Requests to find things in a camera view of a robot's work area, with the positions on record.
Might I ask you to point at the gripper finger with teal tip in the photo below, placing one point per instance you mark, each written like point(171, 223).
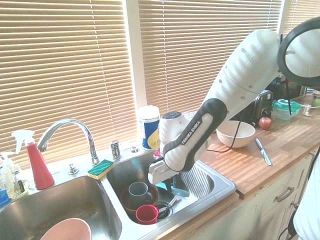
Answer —
point(180, 192)
point(161, 185)

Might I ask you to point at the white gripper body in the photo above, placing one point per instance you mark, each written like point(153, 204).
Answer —
point(160, 173)

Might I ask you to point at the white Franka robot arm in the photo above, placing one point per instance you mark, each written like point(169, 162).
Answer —
point(240, 75)

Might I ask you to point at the metal sink drain strainer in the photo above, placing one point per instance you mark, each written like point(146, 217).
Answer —
point(162, 211)

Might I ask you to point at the chrome sink hole cap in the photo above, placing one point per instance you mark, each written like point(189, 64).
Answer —
point(134, 149)

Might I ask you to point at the chrome sink sprayer cap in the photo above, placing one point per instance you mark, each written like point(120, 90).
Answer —
point(72, 170)

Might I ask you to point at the steel kitchen knife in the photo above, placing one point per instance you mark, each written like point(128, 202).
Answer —
point(265, 155)

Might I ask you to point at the stainless steel double sink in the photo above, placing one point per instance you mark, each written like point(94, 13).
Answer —
point(62, 197)

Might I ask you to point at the dark blue mug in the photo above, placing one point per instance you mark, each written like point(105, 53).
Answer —
point(165, 193)

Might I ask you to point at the grey ceramic mug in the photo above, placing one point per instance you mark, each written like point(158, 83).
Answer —
point(138, 191)

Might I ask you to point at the red enamel mug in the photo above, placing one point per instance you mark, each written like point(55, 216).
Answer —
point(146, 216)

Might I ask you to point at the brown wooden bowl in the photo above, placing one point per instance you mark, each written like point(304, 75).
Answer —
point(126, 203)

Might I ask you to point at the white blue wipes canister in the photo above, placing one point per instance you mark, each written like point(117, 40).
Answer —
point(148, 125)

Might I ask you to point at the green and yellow sponge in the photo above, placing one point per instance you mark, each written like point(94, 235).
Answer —
point(102, 168)

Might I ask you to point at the white ceramic bowl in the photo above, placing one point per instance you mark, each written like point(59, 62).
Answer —
point(245, 137)

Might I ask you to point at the chrome kitchen faucet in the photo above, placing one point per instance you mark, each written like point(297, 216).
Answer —
point(85, 128)

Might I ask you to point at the pink plastic bowl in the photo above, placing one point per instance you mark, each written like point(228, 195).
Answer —
point(70, 231)

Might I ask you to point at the red apple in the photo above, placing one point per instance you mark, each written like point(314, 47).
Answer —
point(265, 123)

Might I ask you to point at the black silver toaster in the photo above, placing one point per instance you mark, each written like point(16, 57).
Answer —
point(262, 105)

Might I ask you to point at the red spray bottle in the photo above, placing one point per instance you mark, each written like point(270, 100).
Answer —
point(40, 170)

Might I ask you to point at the white shirt torso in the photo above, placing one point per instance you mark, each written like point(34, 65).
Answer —
point(310, 200)

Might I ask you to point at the medium beige window blind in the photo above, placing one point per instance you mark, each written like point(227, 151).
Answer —
point(200, 50)

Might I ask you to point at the green-lidded plastic container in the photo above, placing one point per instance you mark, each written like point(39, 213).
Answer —
point(282, 107)

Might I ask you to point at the small glass jar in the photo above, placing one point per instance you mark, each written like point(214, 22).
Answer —
point(20, 186)

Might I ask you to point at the dark countertop appliance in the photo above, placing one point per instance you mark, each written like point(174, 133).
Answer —
point(277, 86)

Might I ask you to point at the wide beige window blind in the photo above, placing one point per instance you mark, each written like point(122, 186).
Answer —
point(62, 62)

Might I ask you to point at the clear plastic box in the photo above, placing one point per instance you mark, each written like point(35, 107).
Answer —
point(308, 108)

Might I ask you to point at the clear pump soap bottle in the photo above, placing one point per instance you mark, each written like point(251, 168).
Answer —
point(7, 172)

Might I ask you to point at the blue dish soap bottle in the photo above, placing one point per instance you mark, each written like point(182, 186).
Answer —
point(3, 197)

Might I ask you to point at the green apple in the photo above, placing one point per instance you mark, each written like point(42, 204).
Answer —
point(316, 102)

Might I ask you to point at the narrow beige window blind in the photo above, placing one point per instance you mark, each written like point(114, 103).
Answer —
point(302, 12)

